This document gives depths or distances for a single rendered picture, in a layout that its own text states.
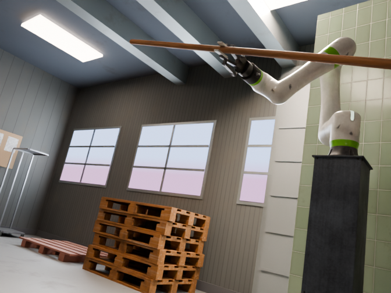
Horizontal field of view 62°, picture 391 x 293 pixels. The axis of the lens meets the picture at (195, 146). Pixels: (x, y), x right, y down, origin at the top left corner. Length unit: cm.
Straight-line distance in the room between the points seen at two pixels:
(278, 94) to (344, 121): 33
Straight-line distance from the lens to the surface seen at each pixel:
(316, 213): 157
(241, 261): 445
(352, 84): 258
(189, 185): 505
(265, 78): 172
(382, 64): 115
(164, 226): 382
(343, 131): 167
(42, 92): 809
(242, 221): 448
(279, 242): 419
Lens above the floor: 77
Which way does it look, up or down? 14 degrees up
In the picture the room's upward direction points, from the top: 11 degrees clockwise
